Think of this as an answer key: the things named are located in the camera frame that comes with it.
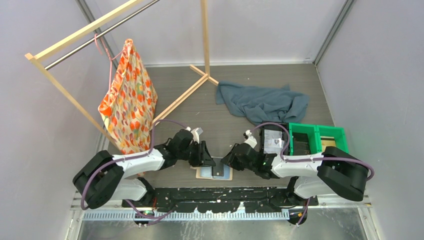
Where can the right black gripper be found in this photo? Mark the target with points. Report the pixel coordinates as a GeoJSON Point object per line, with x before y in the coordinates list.
{"type": "Point", "coordinates": [230, 160]}

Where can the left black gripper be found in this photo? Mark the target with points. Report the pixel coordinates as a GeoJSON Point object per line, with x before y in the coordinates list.
{"type": "Point", "coordinates": [207, 160]}

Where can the beige leather card holder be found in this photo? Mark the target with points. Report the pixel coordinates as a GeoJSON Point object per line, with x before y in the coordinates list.
{"type": "Point", "coordinates": [205, 172]}

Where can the black VIP credit card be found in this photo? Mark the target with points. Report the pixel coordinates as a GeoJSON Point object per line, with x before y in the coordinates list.
{"type": "Point", "coordinates": [218, 170]}

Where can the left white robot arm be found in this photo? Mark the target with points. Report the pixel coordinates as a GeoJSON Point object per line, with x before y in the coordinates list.
{"type": "Point", "coordinates": [106, 176]}

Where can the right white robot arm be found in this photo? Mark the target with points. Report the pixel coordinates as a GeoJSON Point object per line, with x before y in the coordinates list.
{"type": "Point", "coordinates": [322, 173]}

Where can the black tray with cards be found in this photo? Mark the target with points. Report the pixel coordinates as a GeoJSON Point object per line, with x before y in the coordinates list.
{"type": "Point", "coordinates": [273, 139]}

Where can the green plastic bin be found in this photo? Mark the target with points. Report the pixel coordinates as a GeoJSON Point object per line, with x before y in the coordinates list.
{"type": "Point", "coordinates": [309, 139]}

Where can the blue grey cloth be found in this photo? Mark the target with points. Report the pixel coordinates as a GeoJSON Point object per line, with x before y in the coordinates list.
{"type": "Point", "coordinates": [262, 104]}

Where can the orange floral fabric bag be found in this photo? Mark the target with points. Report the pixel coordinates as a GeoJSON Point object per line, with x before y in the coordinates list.
{"type": "Point", "coordinates": [128, 108]}

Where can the metal hanging rod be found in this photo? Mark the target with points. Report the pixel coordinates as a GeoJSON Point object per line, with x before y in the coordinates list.
{"type": "Point", "coordinates": [101, 34]}

